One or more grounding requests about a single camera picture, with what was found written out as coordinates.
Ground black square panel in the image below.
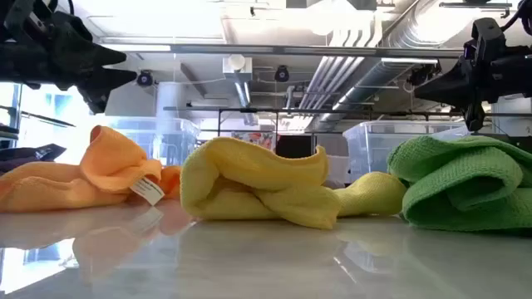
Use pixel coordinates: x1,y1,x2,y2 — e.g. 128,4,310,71
276,135,313,159

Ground clear plastic bin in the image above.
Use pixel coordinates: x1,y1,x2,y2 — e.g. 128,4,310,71
109,116,201,168
342,120,471,184

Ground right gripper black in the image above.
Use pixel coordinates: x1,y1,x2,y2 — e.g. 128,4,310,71
415,17,508,132

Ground yellow microfibre towel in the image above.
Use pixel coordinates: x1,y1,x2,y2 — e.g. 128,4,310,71
180,136,407,231

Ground green microfibre towel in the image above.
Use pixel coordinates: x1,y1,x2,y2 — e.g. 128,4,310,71
386,135,532,233

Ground silver spiral ceiling duct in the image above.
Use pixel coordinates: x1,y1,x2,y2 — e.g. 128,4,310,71
311,0,475,130

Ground white ceiling pipes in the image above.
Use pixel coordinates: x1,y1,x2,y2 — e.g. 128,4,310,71
298,12,384,111

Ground grey overhead frame beam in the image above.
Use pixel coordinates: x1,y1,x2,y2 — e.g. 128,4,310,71
99,43,465,59

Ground colourful wall poster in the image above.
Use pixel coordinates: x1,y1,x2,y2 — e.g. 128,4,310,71
231,131,276,151

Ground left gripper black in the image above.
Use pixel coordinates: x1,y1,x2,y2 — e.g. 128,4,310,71
0,0,138,114

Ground orange microfibre towel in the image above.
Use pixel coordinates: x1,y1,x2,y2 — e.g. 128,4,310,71
0,124,182,214

